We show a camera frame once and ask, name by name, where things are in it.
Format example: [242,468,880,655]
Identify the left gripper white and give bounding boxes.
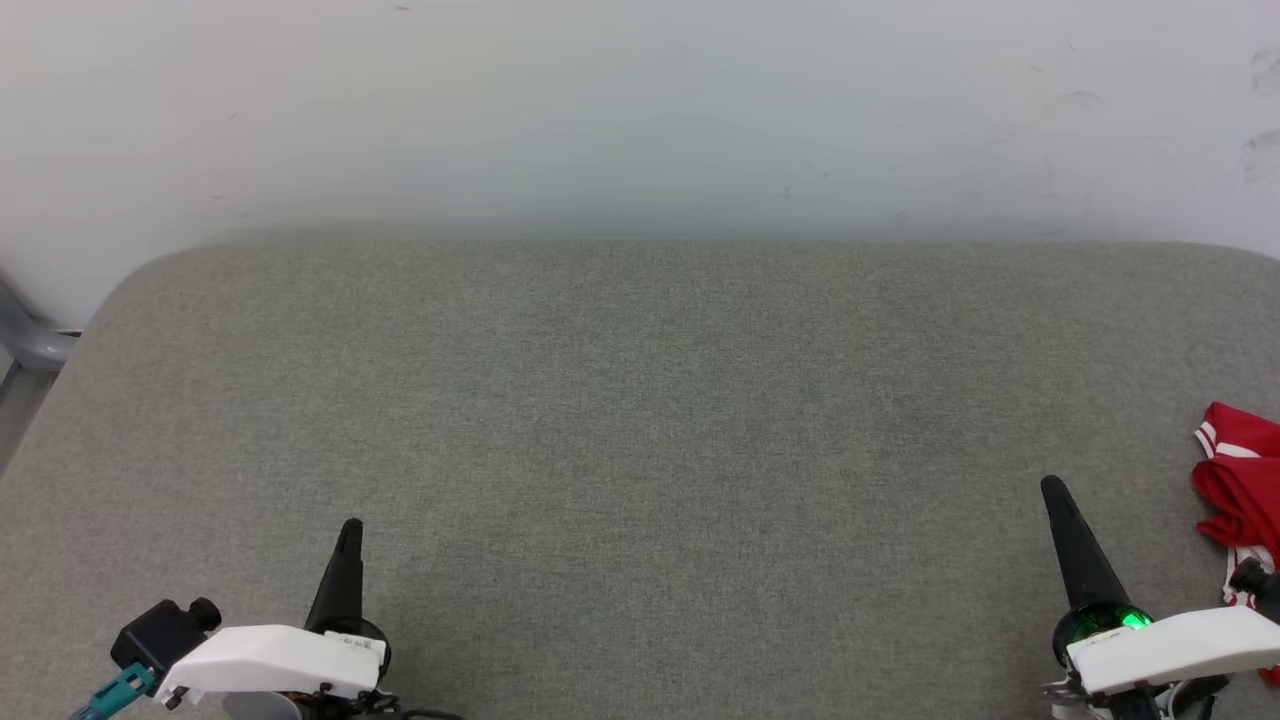
[158,517,394,709]

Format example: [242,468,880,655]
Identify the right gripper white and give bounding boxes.
[1039,474,1280,699]

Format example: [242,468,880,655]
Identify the red and white garment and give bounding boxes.
[1189,401,1280,689]

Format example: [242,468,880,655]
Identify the left teal cable plug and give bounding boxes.
[68,661,158,720]

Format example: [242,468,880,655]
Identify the grey metal tube frame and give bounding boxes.
[0,268,83,471]

